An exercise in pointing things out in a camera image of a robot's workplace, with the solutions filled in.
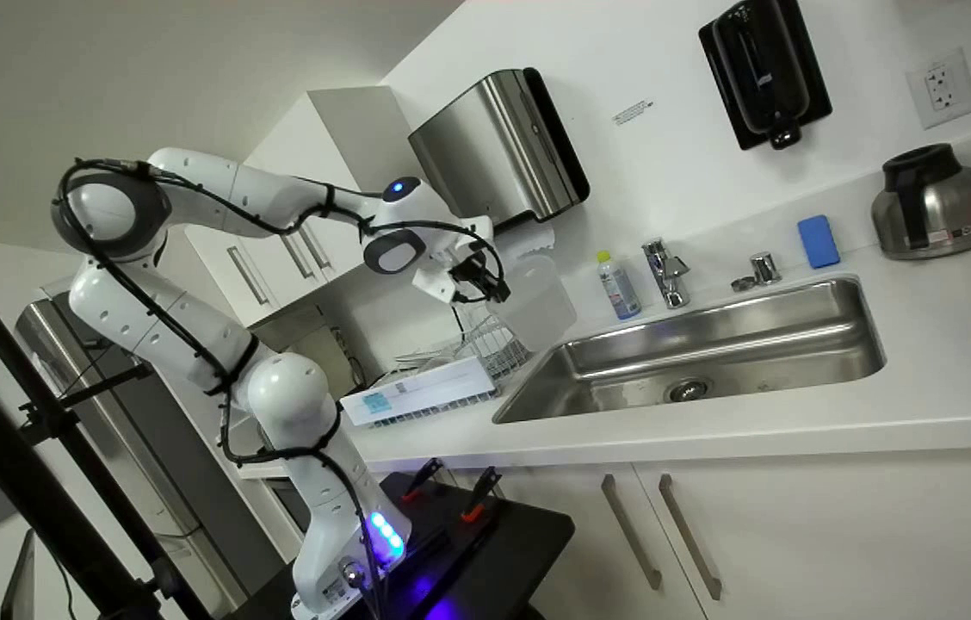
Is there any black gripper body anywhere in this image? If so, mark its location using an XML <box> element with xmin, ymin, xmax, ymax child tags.
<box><xmin>440</xmin><ymin>243</ymin><xmax>508</xmax><ymax>309</ymax></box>

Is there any clear plastic jar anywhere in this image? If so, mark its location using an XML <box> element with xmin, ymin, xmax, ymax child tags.
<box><xmin>503</xmin><ymin>251</ymin><xmax>582</xmax><ymax>350</ymax></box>

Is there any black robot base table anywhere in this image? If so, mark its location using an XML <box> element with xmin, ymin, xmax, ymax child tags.
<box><xmin>233</xmin><ymin>462</ymin><xmax>578</xmax><ymax>620</ymax></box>

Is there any sink drain strainer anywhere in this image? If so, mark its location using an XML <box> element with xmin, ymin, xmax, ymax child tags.
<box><xmin>668</xmin><ymin>376</ymin><xmax>712</xmax><ymax>405</ymax></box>

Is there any stainless steel sink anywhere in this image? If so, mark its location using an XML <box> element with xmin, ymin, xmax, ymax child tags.
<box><xmin>492</xmin><ymin>270</ymin><xmax>891</xmax><ymax>425</ymax></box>

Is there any clear dish soap bottle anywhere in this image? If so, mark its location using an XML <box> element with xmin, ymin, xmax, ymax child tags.
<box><xmin>591</xmin><ymin>249</ymin><xmax>648</xmax><ymax>323</ymax></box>

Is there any stainless paper towel dispenser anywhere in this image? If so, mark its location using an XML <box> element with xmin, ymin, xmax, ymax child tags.
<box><xmin>405</xmin><ymin>64</ymin><xmax>596</xmax><ymax>258</ymax></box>

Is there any blue and white box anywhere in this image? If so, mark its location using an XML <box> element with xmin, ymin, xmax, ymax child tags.
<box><xmin>336</xmin><ymin>350</ymin><xmax>499</xmax><ymax>430</ymax></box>

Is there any chrome faucet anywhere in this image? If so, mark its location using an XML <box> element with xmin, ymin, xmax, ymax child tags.
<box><xmin>640</xmin><ymin>234</ymin><xmax>696</xmax><ymax>309</ymax></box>

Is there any red clamp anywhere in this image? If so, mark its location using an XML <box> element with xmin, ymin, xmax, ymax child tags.
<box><xmin>396</xmin><ymin>454</ymin><xmax>451</xmax><ymax>509</ymax></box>
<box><xmin>457</xmin><ymin>462</ymin><xmax>505</xmax><ymax>529</ymax></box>

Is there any blue sponge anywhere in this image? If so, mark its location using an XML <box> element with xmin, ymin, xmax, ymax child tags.
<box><xmin>795</xmin><ymin>214</ymin><xmax>842</xmax><ymax>270</ymax></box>

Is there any stainless steel appliance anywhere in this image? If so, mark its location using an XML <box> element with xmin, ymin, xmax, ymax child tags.
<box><xmin>14</xmin><ymin>290</ymin><xmax>295</xmax><ymax>583</ymax></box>

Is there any steel coffee pot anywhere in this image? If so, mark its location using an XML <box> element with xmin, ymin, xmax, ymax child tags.
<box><xmin>868</xmin><ymin>142</ymin><xmax>971</xmax><ymax>265</ymax></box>

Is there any white wall cabinet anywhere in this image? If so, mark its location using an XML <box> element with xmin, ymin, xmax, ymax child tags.
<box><xmin>179</xmin><ymin>82</ymin><xmax>432</xmax><ymax>331</ymax></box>

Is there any silver cabinet handle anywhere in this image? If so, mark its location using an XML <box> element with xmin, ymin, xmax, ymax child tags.
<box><xmin>655</xmin><ymin>470</ymin><xmax>728</xmax><ymax>603</ymax></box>
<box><xmin>599</xmin><ymin>470</ymin><xmax>668</xmax><ymax>595</ymax></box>

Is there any black wall soap dispenser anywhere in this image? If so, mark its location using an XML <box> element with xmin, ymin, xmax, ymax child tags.
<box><xmin>696</xmin><ymin>0</ymin><xmax>837</xmax><ymax>153</ymax></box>

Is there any white wall power outlet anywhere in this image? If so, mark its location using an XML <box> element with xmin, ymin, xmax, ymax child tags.
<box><xmin>907</xmin><ymin>45</ymin><xmax>971</xmax><ymax>132</ymax></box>

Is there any black camera stand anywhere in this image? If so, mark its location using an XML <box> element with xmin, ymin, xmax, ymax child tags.
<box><xmin>0</xmin><ymin>290</ymin><xmax>215</xmax><ymax>620</ymax></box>

